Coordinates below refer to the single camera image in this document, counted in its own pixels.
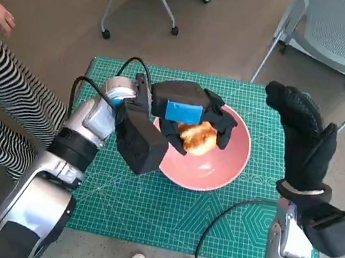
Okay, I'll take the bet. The grey mesh chair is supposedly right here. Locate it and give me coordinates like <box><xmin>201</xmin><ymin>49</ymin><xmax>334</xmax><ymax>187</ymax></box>
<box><xmin>244</xmin><ymin>0</ymin><xmax>345</xmax><ymax>135</ymax></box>

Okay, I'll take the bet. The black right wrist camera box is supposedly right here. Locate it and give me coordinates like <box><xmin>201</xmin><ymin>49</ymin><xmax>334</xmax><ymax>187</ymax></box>
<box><xmin>289</xmin><ymin>198</ymin><xmax>345</xmax><ymax>258</ymax></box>

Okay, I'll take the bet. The grey chair with castors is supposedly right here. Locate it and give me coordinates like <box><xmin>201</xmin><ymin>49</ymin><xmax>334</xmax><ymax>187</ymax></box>
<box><xmin>90</xmin><ymin>0</ymin><xmax>184</xmax><ymax>50</ymax></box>

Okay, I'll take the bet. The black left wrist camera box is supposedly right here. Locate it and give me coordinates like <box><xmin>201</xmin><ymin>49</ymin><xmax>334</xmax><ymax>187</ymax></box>
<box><xmin>108</xmin><ymin>70</ymin><xmax>180</xmax><ymax>180</ymax></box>

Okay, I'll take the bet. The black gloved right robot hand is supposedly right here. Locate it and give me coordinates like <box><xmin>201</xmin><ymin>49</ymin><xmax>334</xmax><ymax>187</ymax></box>
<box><xmin>251</xmin><ymin>79</ymin><xmax>345</xmax><ymax>196</ymax></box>

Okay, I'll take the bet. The person's hand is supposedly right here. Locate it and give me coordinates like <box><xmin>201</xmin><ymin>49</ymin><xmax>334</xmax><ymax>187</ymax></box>
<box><xmin>0</xmin><ymin>0</ymin><xmax>20</xmax><ymax>39</ymax></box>

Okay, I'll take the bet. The pink bowl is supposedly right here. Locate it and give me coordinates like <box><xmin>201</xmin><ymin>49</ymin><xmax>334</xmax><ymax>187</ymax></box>
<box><xmin>145</xmin><ymin>93</ymin><xmax>258</xmax><ymax>198</ymax></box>

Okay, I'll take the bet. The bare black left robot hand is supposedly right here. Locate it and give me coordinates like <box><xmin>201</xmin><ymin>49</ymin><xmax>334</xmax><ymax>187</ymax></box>
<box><xmin>142</xmin><ymin>74</ymin><xmax>244</xmax><ymax>164</ymax></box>

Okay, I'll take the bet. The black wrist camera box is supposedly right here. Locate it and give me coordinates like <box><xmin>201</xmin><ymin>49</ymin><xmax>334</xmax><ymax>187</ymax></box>
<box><xmin>108</xmin><ymin>70</ymin><xmax>180</xmax><ymax>180</ymax></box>
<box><xmin>289</xmin><ymin>198</ymin><xmax>345</xmax><ymax>258</ymax></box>

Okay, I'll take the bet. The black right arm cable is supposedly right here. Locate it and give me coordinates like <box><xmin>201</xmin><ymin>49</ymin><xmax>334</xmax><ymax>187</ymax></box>
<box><xmin>194</xmin><ymin>191</ymin><xmax>324</xmax><ymax>258</ymax></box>

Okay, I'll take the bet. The green cutting mat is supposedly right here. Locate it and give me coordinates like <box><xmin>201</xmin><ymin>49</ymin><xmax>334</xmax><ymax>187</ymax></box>
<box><xmin>62</xmin><ymin>55</ymin><xmax>345</xmax><ymax>258</ymax></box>

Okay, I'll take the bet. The orange striped toy bread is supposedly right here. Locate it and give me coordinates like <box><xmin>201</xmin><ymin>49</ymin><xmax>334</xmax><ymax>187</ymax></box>
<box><xmin>174</xmin><ymin>118</ymin><xmax>220</xmax><ymax>159</ymax></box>

